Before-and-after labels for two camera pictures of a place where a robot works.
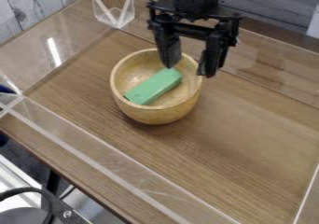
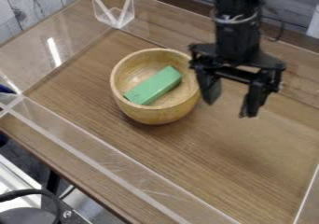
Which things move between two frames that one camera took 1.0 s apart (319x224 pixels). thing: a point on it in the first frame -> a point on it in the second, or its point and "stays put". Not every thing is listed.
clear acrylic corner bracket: x=115 y=17 stays put
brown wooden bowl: x=135 y=67 stays put
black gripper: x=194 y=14 -> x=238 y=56
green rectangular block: x=155 y=88 stays put
